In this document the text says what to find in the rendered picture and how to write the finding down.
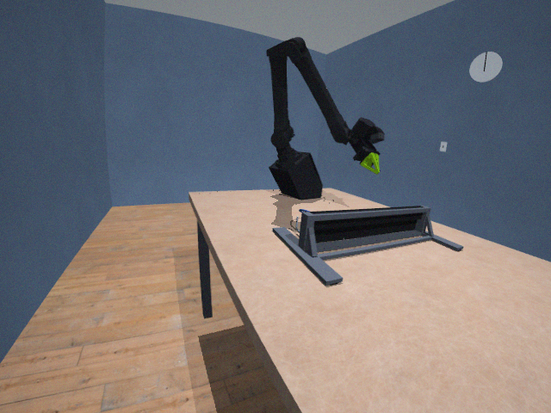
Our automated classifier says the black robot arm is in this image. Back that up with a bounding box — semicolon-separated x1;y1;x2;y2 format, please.
266;37;385;168

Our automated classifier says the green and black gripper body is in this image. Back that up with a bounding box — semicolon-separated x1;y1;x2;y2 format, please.
353;146;380;164

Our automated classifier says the grey patch panel rack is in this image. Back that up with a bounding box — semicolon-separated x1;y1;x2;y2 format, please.
273;206;464;286

